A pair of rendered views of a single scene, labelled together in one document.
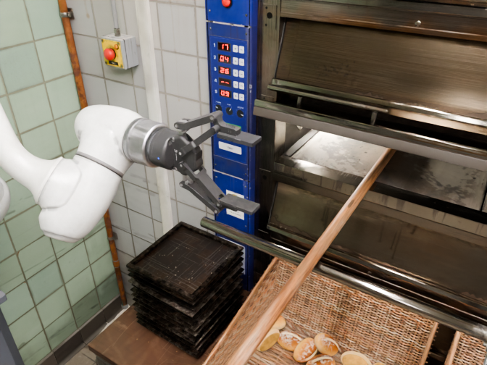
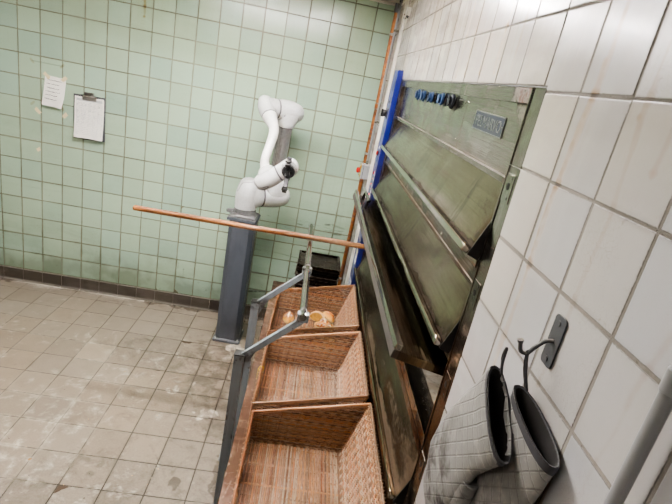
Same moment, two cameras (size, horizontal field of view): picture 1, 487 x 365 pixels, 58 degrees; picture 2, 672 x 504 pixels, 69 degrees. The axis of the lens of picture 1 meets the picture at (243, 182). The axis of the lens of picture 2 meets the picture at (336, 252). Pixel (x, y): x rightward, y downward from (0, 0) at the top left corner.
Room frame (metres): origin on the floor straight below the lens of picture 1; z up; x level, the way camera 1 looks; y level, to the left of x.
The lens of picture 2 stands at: (-0.66, -2.31, 2.04)
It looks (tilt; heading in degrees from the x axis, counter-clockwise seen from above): 19 degrees down; 53
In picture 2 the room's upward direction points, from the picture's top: 12 degrees clockwise
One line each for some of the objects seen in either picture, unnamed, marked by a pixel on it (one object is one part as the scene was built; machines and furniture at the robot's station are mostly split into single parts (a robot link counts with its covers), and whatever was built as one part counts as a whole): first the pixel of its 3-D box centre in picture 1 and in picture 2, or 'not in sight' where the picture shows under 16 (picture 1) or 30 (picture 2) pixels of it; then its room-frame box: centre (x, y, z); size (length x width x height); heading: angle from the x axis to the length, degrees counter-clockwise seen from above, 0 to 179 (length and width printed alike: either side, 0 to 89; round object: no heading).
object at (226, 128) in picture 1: (225, 123); not in sight; (0.67, 0.03, 1.57); 0.05 x 0.01 x 0.03; 58
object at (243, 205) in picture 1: (239, 203); not in sight; (0.66, 0.01, 1.42); 0.07 x 0.03 x 0.01; 58
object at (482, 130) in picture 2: not in sight; (439, 111); (0.79, -0.88, 1.99); 1.80 x 0.08 x 0.21; 58
